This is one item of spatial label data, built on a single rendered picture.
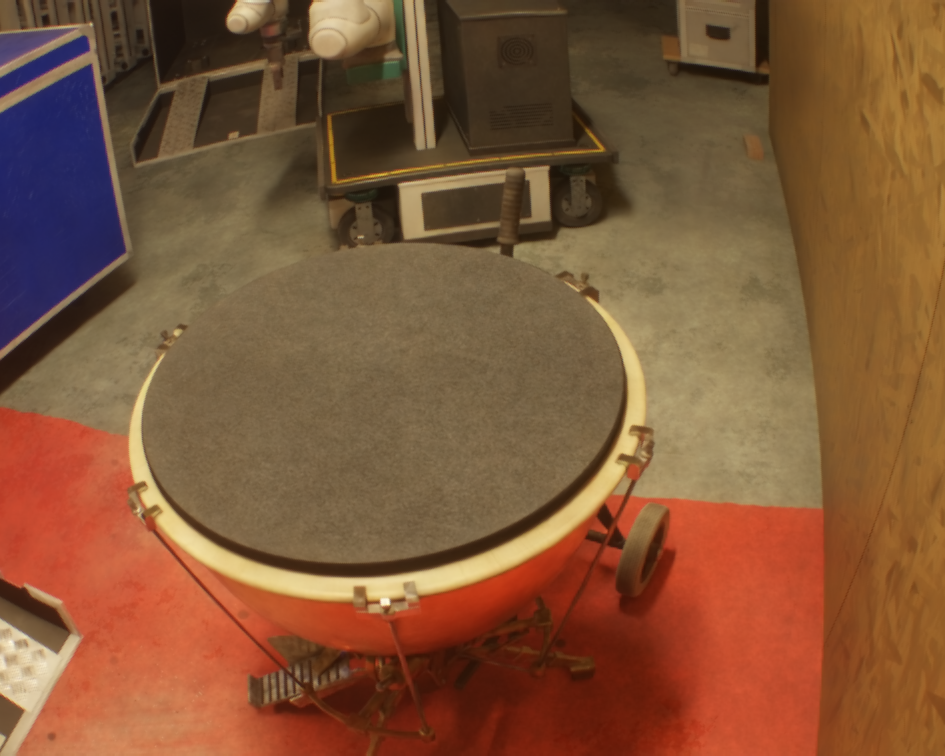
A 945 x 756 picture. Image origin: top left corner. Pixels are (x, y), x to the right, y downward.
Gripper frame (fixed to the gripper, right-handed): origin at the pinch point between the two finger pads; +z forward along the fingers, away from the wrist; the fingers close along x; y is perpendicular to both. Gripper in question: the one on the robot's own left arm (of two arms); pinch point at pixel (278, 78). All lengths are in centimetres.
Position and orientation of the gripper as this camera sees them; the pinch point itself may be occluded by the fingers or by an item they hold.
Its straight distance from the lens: 293.4
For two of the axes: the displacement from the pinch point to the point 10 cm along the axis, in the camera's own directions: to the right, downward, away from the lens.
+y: -9.8, 1.6, -1.0
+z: 0.6, 7.8, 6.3
